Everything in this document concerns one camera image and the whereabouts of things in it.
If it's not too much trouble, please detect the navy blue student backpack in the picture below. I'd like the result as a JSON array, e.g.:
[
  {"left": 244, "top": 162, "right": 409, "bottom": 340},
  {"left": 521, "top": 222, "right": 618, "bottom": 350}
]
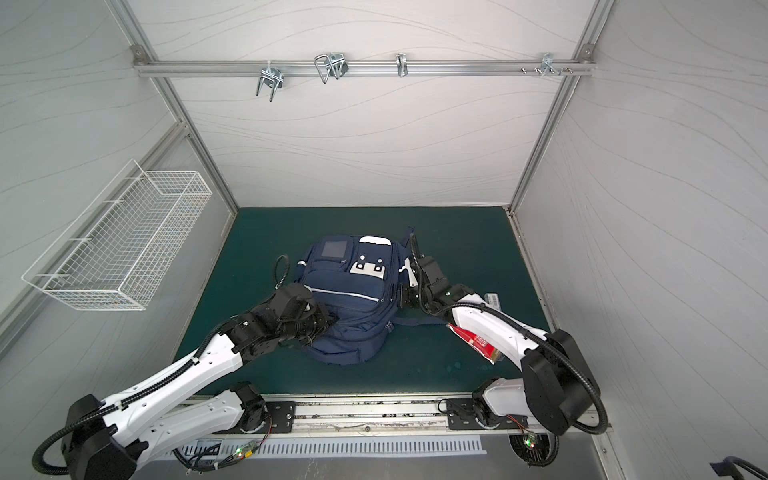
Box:
[{"left": 295, "top": 234, "right": 445, "bottom": 366}]

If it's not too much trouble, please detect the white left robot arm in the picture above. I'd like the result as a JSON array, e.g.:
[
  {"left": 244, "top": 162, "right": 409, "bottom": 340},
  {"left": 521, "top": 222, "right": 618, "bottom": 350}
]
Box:
[{"left": 31, "top": 281, "right": 335, "bottom": 479}]

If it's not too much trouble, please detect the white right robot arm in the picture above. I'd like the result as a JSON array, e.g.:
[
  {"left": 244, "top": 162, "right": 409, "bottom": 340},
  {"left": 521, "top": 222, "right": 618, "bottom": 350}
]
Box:
[{"left": 407, "top": 233, "right": 609, "bottom": 435}]

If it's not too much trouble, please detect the red box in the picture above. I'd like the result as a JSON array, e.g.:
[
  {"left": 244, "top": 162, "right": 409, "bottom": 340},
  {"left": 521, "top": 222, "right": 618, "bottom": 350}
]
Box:
[{"left": 447, "top": 324, "right": 503, "bottom": 365}]

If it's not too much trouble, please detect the clear pencil case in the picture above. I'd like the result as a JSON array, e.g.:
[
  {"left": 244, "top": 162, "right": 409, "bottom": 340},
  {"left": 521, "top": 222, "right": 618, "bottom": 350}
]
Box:
[{"left": 484, "top": 293, "right": 501, "bottom": 310}]

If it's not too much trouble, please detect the metal clamp hook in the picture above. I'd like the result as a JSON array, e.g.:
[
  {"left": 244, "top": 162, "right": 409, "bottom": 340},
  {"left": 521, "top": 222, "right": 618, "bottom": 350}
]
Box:
[
  {"left": 255, "top": 62, "right": 284, "bottom": 102},
  {"left": 395, "top": 53, "right": 408, "bottom": 78},
  {"left": 313, "top": 52, "right": 349, "bottom": 84},
  {"left": 520, "top": 53, "right": 573, "bottom": 77}
]

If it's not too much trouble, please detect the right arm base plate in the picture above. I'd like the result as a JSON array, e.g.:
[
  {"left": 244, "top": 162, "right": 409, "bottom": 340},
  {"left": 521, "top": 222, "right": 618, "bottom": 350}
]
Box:
[{"left": 437, "top": 397, "right": 529, "bottom": 431}]

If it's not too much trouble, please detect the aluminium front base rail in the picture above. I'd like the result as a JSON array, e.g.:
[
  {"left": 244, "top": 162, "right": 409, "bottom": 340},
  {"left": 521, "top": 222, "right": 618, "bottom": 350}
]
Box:
[{"left": 119, "top": 391, "right": 614, "bottom": 442}]

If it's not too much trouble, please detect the white slotted cable duct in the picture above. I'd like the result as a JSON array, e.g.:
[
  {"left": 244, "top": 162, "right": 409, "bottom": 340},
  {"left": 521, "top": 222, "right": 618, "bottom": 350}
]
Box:
[{"left": 173, "top": 435, "right": 488, "bottom": 462}]

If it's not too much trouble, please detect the white wire wall basket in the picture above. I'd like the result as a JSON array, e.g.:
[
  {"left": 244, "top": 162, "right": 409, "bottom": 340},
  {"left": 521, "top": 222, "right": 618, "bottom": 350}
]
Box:
[{"left": 21, "top": 160, "right": 212, "bottom": 311}]

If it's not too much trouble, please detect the aluminium top cross rail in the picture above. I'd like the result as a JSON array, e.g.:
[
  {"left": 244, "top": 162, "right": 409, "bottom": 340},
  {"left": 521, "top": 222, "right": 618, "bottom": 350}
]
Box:
[{"left": 134, "top": 57, "right": 597, "bottom": 79}]

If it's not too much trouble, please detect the black cable bottom right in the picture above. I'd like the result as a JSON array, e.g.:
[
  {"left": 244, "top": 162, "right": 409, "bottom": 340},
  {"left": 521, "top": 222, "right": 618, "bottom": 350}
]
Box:
[{"left": 709, "top": 455, "right": 768, "bottom": 480}]

